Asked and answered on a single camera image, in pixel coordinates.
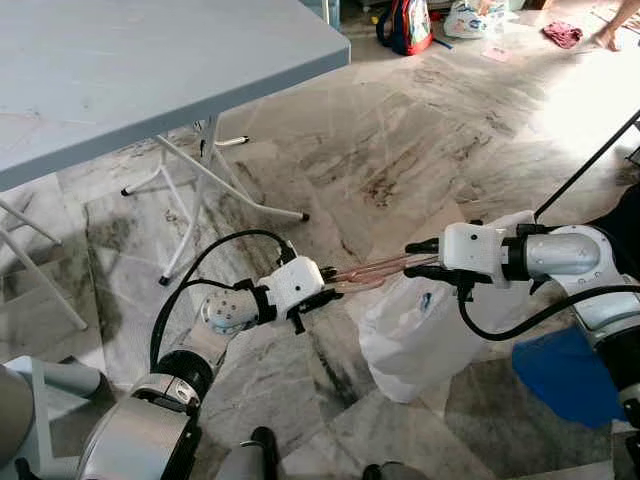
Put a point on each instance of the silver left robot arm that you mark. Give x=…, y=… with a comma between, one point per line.
x=140, y=440

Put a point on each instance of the pink paper slip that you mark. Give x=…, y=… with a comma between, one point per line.
x=496, y=53

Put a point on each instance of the person's bare leg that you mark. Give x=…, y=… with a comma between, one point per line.
x=620, y=20

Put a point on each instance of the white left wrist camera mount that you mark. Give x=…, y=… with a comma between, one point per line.
x=292, y=285

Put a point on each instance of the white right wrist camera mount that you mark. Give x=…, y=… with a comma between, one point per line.
x=470, y=250

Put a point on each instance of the white shirt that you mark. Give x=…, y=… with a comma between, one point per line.
x=420, y=340

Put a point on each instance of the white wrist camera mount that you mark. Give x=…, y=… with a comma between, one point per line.
x=292, y=285
x=470, y=250

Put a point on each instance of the grey folding table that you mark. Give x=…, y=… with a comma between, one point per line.
x=150, y=60

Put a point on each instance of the dark red cloth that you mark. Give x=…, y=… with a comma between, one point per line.
x=562, y=35

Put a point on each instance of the blue shirt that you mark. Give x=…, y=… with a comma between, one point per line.
x=570, y=380

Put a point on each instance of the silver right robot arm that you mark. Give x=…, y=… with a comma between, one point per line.
x=565, y=255

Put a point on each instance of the aluminium basin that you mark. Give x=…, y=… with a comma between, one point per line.
x=12, y=415

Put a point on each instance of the white printed plastic bag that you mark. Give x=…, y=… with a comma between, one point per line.
x=475, y=18

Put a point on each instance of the red blue backpack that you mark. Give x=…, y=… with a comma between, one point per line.
x=410, y=25

